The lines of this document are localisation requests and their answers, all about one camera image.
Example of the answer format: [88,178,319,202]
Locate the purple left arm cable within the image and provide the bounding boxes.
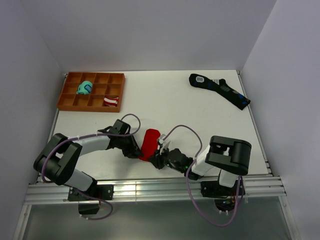
[41,113,141,221]

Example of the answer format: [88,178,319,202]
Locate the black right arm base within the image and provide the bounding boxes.
[200,180,238,198]

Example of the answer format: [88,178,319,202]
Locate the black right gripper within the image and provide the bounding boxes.
[148,145,185,173]

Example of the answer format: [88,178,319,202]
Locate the wooden compartment tray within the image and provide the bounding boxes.
[57,72,125,113]

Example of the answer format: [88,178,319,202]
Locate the aluminium frame rail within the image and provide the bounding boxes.
[23,176,287,205]

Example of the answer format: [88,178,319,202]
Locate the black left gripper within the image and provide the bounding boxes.
[116,134,143,159]

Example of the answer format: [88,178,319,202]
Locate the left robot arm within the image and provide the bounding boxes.
[33,119,143,200]

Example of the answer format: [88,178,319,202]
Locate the black and blue sock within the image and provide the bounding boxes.
[188,73,251,110]

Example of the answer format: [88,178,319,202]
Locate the red white striped rolled sock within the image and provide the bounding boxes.
[103,97,119,107]

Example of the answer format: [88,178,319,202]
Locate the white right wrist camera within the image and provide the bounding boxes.
[157,134,171,154]

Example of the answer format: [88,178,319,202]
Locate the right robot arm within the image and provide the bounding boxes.
[147,135,252,195]

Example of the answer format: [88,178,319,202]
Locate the teal rolled sock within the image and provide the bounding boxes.
[76,80,93,95]

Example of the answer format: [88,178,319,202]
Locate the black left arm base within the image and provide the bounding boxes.
[67,184,114,202]

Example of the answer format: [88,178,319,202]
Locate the red Santa sock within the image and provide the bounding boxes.
[139,128,161,162]

